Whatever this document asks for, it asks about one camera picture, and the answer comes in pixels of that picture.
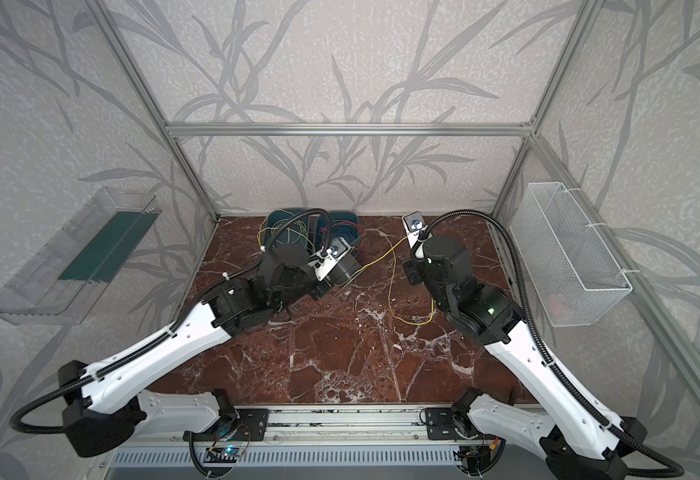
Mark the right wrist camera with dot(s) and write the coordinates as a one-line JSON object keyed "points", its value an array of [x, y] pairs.
{"points": [[414, 224]]}

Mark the teal plastic bin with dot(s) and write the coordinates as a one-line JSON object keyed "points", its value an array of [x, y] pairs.
{"points": [[298, 232], [345, 224]]}

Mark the grey perforated cable spool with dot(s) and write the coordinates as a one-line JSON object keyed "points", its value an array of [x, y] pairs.
{"points": [[344, 271]]}

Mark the small green circuit board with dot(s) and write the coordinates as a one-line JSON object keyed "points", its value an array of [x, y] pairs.
{"points": [[224, 455]]}

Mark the aluminium frame crossbar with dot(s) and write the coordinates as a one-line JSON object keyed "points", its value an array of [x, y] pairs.
{"points": [[348, 129]]}

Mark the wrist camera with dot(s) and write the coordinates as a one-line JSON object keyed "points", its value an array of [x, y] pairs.
{"points": [[332, 255], [414, 224]]}

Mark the pink object in basket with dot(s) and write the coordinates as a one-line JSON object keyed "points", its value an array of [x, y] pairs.
{"points": [[557, 306]]}

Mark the white wire mesh basket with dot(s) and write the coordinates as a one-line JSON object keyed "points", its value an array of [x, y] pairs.
{"points": [[564, 253]]}

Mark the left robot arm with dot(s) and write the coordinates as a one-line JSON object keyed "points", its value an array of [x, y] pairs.
{"points": [[100, 406]]}

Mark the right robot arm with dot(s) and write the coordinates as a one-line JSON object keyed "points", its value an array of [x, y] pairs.
{"points": [[577, 436]]}

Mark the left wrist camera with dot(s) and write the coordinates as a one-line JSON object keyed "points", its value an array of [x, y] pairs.
{"points": [[332, 255]]}

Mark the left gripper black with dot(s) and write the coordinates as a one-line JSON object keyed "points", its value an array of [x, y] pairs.
{"points": [[318, 285]]}

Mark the clear plastic wall tray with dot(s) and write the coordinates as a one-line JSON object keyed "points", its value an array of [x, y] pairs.
{"points": [[62, 282]]}

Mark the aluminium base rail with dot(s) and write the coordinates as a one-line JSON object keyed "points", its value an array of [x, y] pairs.
{"points": [[354, 424]]}

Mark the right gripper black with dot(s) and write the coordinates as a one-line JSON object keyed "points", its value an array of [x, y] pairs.
{"points": [[414, 271]]}

